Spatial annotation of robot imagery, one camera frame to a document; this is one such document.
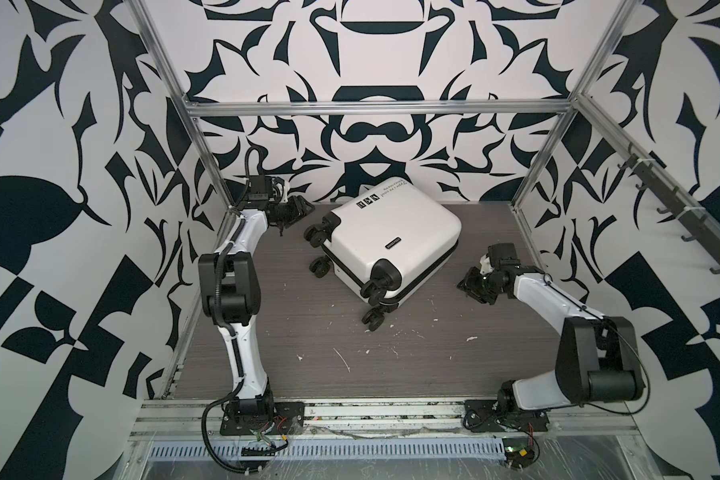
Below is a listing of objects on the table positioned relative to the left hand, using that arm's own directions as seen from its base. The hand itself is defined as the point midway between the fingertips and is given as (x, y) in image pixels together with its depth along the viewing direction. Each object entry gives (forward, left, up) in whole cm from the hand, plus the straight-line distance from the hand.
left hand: (311, 204), depth 96 cm
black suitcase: (-19, -21, +4) cm, 29 cm away
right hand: (-24, -46, -11) cm, 53 cm away
